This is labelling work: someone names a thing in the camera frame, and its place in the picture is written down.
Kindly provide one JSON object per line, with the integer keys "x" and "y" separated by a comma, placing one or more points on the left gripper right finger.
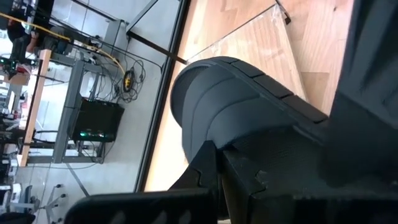
{"x": 237, "y": 186}

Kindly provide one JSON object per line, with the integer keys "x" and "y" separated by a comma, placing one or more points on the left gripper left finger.
{"x": 205, "y": 168}

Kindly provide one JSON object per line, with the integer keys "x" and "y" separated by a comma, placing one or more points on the black rubber slide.
{"x": 233, "y": 102}

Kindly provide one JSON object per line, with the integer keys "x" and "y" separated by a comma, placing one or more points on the black computer tower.
{"x": 96, "y": 119}

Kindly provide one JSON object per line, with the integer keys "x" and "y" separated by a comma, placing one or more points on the grey chair base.
{"x": 54, "y": 203}

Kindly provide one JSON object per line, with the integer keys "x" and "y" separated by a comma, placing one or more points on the black aluminium table frame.
{"x": 162, "y": 93}

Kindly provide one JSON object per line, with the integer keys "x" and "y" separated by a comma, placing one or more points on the grey desk frame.
{"x": 70, "y": 102}

